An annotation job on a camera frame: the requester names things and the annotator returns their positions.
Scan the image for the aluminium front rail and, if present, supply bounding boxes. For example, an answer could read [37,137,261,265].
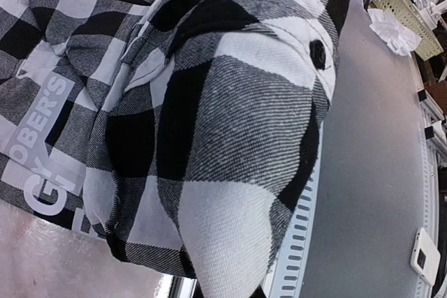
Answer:
[261,165,324,298]

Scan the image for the black white checked shirt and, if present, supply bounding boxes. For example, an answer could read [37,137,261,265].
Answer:
[1,0,349,297]

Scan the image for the white crumpled paper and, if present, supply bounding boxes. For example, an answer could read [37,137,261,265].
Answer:
[367,8,422,57]

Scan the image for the white phone device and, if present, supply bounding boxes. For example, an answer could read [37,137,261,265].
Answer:
[410,228,441,287]

